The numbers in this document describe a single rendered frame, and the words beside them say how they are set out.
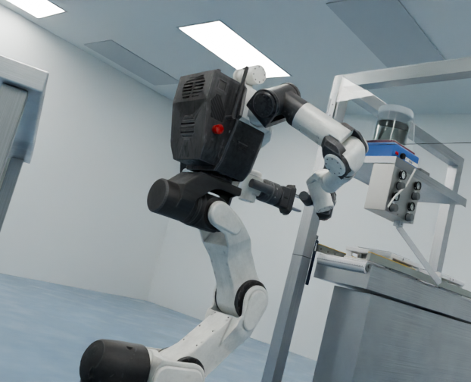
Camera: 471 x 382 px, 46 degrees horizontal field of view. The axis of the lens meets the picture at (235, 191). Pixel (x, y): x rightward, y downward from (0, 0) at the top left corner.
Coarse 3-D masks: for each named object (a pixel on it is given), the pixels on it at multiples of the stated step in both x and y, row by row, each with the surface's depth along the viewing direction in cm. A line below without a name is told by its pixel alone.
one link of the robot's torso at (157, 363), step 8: (152, 352) 173; (152, 360) 170; (160, 360) 168; (168, 360) 170; (152, 368) 168; (160, 368) 167; (168, 368) 168; (176, 368) 170; (184, 368) 172; (192, 368) 175; (200, 368) 177; (152, 376) 166; (160, 376) 166; (168, 376) 168; (176, 376) 170; (184, 376) 172; (192, 376) 174; (200, 376) 176
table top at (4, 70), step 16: (0, 64) 81; (16, 64) 82; (0, 80) 83; (16, 80) 82; (32, 80) 83; (32, 96) 87; (32, 112) 100; (32, 128) 116; (16, 144) 147; (32, 144) 139
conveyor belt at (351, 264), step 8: (320, 256) 240; (328, 256) 237; (336, 256) 235; (320, 264) 240; (328, 264) 236; (336, 264) 232; (344, 264) 229; (352, 264) 226; (360, 264) 223; (360, 272) 224; (416, 280) 247
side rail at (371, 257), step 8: (368, 256) 222; (376, 256) 224; (384, 264) 227; (392, 264) 231; (408, 272) 239; (416, 272) 243; (424, 280) 248; (432, 280) 252; (448, 288) 262; (456, 288) 266
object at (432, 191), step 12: (372, 156) 233; (384, 156) 229; (396, 156) 224; (360, 168) 246; (372, 168) 241; (408, 168) 230; (360, 180) 269; (420, 180) 236; (432, 180) 242; (420, 192) 260; (432, 192) 254; (444, 192) 249; (456, 204) 265
